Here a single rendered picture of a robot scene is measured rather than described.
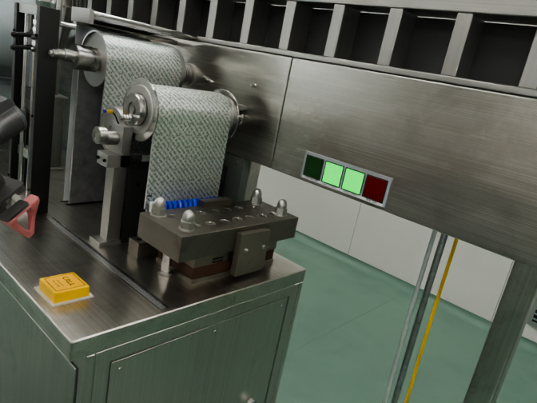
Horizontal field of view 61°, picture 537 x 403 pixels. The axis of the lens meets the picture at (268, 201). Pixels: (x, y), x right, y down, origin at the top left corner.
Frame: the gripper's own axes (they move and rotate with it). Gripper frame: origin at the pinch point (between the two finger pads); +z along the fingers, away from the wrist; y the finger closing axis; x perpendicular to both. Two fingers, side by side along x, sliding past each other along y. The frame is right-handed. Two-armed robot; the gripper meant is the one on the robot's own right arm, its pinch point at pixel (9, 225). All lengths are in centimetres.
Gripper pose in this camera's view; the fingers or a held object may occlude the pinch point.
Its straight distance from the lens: 94.7
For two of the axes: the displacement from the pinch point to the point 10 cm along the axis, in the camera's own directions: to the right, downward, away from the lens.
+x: -4.1, 6.3, -6.6
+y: -9.1, -2.7, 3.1
